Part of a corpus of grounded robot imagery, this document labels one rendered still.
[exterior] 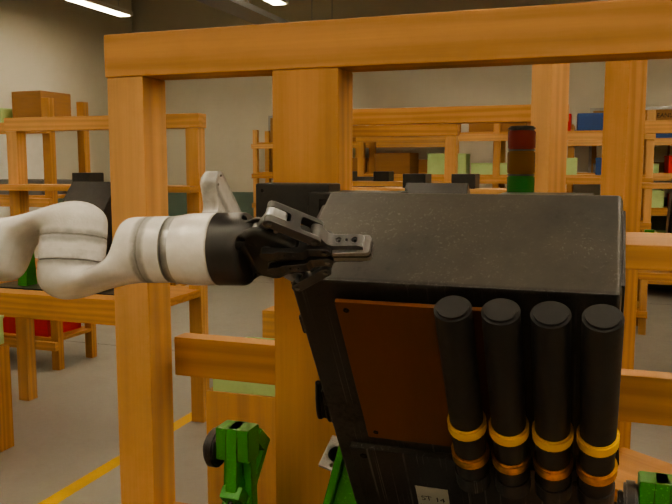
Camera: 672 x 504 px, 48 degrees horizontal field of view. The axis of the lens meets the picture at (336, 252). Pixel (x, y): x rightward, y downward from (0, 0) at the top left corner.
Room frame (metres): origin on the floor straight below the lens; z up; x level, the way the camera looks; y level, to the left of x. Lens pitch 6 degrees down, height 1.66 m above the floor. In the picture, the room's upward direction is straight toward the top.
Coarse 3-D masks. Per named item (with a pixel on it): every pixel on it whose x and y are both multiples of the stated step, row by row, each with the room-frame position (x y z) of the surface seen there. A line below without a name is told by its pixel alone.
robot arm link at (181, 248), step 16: (208, 176) 0.79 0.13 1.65; (224, 176) 0.81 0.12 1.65; (208, 192) 0.79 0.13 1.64; (224, 192) 0.80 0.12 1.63; (208, 208) 0.79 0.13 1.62; (224, 208) 0.80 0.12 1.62; (176, 224) 0.76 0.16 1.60; (192, 224) 0.76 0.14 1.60; (208, 224) 0.75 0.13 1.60; (160, 240) 0.76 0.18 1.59; (176, 240) 0.75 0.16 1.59; (192, 240) 0.75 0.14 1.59; (160, 256) 0.76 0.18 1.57; (176, 256) 0.75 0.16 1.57; (192, 256) 0.75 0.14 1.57; (176, 272) 0.76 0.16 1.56; (192, 272) 0.75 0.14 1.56; (208, 272) 0.75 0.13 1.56
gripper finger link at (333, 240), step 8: (312, 224) 0.74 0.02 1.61; (312, 232) 0.73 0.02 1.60; (320, 232) 0.73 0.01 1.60; (328, 232) 0.74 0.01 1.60; (328, 240) 0.74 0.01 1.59; (336, 240) 0.74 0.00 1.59; (344, 240) 0.74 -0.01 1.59; (352, 240) 0.74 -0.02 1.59; (360, 240) 0.73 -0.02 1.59; (336, 248) 0.74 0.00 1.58; (344, 248) 0.74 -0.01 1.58; (352, 248) 0.74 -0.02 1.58; (360, 248) 0.73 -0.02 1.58
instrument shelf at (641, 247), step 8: (632, 232) 1.41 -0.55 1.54; (640, 232) 1.41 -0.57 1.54; (648, 232) 1.41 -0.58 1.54; (632, 240) 1.25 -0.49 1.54; (640, 240) 1.25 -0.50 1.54; (648, 240) 1.25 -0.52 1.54; (656, 240) 1.25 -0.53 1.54; (664, 240) 1.25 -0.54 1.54; (632, 248) 1.19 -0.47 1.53; (640, 248) 1.18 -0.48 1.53; (648, 248) 1.18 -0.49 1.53; (656, 248) 1.18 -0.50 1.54; (664, 248) 1.17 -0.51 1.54; (632, 256) 1.19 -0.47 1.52; (640, 256) 1.18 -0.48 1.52; (648, 256) 1.18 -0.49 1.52; (656, 256) 1.18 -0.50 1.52; (664, 256) 1.17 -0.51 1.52; (632, 264) 1.19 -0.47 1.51; (640, 264) 1.18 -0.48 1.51; (648, 264) 1.18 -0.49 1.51; (656, 264) 1.18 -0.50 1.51; (664, 264) 1.17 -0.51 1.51
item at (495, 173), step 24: (600, 120) 7.58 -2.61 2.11; (360, 144) 8.36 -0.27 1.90; (504, 144) 8.28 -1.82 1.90; (648, 144) 7.41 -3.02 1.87; (360, 168) 8.36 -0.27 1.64; (384, 168) 8.36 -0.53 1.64; (408, 168) 8.26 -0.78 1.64; (432, 168) 8.14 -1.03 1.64; (480, 168) 7.97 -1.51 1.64; (504, 168) 7.89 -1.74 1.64; (576, 168) 7.67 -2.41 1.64; (600, 168) 7.60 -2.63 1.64; (648, 168) 7.40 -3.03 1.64; (648, 192) 7.40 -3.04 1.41; (648, 216) 7.40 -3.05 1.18
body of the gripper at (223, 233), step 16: (224, 224) 0.75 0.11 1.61; (240, 224) 0.75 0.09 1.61; (208, 240) 0.74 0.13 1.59; (224, 240) 0.74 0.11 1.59; (240, 240) 0.75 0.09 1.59; (256, 240) 0.74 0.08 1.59; (272, 240) 0.74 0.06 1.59; (288, 240) 0.74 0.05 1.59; (208, 256) 0.74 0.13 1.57; (224, 256) 0.74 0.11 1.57; (240, 256) 0.74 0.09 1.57; (256, 256) 0.76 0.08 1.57; (224, 272) 0.74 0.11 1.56; (240, 272) 0.74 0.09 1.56; (256, 272) 0.78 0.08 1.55; (288, 272) 0.78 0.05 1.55
